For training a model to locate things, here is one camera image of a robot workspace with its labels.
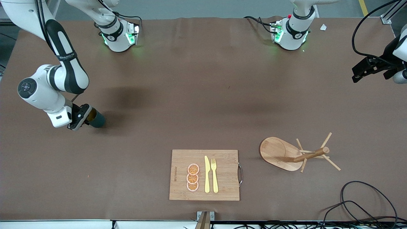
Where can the bamboo cutting board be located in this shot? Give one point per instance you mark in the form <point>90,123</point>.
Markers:
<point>222,171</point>

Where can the brown table cover mat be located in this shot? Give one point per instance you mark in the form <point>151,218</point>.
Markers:
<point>159,127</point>

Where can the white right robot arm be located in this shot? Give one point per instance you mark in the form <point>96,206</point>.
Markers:
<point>41,92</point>

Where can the dark green cup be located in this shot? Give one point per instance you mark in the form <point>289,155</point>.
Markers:
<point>98,120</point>

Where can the yellow plastic fork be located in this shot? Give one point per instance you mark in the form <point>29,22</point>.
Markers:
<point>215,181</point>

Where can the wooden cup rack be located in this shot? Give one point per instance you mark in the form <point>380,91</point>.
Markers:
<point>276,152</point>

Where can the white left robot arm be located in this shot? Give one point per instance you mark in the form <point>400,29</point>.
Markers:
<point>295,35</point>

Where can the orange slice toy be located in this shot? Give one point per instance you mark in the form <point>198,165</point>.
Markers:
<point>193,169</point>
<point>192,187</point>
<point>192,178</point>

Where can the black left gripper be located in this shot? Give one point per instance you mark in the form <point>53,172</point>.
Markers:
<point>386,59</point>

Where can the metal bracket with post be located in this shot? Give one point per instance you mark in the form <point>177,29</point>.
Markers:
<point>205,219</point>

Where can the yellow plastic knife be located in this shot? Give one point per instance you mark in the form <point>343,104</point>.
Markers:
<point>207,178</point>

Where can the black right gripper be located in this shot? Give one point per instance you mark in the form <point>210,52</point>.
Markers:
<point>86,121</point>

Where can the white paper scrap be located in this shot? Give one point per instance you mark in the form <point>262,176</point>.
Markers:
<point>323,27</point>

